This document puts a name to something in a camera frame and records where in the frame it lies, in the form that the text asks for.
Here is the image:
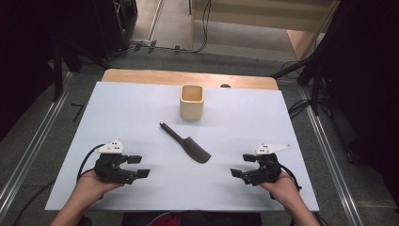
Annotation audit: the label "person's black clothing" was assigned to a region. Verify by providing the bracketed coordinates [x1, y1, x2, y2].
[121, 211, 263, 226]

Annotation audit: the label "red cloth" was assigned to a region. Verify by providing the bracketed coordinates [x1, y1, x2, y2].
[153, 211, 182, 226]

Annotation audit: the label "person's right hand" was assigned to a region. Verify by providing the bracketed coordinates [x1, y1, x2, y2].
[258, 171, 304, 209]

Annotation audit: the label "person's left hand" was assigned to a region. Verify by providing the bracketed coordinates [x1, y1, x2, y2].
[72, 169, 124, 204]

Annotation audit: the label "beige wooden furniture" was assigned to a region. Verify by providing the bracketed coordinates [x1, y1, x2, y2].
[188, 0, 342, 62]

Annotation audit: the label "black floor cable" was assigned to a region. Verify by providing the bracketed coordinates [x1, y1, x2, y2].
[12, 178, 57, 226]

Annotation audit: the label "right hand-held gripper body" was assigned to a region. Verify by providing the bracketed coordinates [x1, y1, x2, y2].
[243, 143, 292, 186]

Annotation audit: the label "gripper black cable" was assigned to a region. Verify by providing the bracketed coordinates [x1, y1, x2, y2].
[269, 163, 304, 201]
[76, 143, 106, 184]

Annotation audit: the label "black metal stand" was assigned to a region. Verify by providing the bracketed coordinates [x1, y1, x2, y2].
[271, 46, 327, 117]
[51, 40, 111, 103]

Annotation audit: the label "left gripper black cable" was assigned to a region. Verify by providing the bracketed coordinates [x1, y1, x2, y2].
[76, 143, 106, 184]

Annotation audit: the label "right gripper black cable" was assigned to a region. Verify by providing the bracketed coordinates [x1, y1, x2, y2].
[269, 163, 304, 201]

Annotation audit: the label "black floor cables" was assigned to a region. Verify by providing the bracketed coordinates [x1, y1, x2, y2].
[287, 98, 313, 120]

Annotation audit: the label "white board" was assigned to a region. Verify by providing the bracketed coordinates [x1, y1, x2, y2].
[44, 81, 320, 212]

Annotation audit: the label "wooden table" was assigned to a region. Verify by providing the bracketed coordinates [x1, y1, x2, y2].
[102, 68, 279, 91]

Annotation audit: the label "dark curtain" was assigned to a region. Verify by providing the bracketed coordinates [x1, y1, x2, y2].
[313, 0, 399, 211]
[0, 0, 104, 142]

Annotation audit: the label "black comb with handle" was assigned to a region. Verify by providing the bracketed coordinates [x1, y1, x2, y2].
[159, 121, 212, 165]

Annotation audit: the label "black hanging cable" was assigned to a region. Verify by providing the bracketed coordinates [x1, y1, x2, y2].
[187, 0, 213, 54]

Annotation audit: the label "metal floor rail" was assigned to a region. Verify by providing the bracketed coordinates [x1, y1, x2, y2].
[297, 86, 365, 226]
[146, 0, 166, 42]
[0, 72, 74, 220]

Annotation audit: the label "black cabinet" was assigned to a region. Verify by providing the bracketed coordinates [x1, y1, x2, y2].
[93, 0, 139, 59]

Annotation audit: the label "beige square cup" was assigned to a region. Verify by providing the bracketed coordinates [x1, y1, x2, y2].
[179, 84, 205, 121]

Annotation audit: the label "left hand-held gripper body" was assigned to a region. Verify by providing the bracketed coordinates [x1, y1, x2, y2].
[93, 139, 139, 186]

